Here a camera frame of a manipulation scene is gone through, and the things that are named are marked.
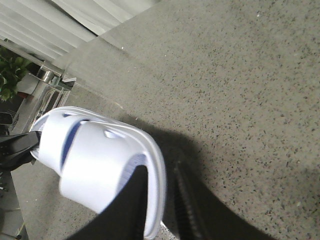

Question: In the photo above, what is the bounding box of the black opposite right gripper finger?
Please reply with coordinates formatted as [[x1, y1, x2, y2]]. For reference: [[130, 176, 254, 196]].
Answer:
[[0, 131, 41, 167]]

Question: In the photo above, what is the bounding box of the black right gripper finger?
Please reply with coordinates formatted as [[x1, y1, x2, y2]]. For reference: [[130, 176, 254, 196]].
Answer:
[[174, 162, 274, 240], [68, 165, 148, 240]]

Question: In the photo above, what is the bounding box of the light blue slipper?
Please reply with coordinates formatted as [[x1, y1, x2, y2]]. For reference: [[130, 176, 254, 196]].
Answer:
[[31, 106, 135, 176], [59, 120, 167, 240]]

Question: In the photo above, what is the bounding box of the shiny metal cup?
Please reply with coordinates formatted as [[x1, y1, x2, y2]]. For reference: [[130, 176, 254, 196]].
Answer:
[[37, 69, 55, 84]]

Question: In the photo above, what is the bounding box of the green potted plant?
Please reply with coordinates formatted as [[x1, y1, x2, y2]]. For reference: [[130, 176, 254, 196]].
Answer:
[[0, 45, 32, 102]]

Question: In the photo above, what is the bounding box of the metal wire rack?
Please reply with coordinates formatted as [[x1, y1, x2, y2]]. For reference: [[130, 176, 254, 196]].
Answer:
[[12, 73, 75, 133]]

